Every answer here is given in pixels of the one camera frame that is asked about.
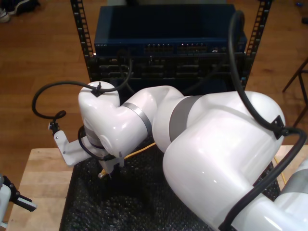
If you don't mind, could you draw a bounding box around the yellow network cable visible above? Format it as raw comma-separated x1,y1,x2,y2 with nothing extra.
97,141,287,189

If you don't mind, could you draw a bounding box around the black perforated rack post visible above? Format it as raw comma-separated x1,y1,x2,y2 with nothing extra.
242,0,272,85
70,0,97,84

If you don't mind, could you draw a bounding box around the black rack shelf tray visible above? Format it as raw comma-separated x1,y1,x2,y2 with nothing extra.
90,77,244,96

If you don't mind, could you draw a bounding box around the black bubble wrap mat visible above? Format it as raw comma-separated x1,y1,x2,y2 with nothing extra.
59,134,282,231

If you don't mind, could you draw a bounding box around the blue network switch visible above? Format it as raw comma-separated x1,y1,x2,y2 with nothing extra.
94,4,248,57

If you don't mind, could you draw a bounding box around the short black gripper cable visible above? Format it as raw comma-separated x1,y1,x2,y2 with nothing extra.
77,125,116,161

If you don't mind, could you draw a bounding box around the dark shoe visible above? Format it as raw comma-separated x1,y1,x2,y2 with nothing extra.
7,0,40,16

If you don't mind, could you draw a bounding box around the white shoe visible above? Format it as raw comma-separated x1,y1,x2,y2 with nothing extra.
0,7,10,24

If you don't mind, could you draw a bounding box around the dark wooden chair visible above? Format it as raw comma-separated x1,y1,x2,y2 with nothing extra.
282,56,308,132

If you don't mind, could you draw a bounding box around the black rack server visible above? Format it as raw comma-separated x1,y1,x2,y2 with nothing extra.
90,55,248,80

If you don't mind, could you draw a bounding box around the long black arm cable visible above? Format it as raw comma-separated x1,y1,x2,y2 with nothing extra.
32,11,308,231

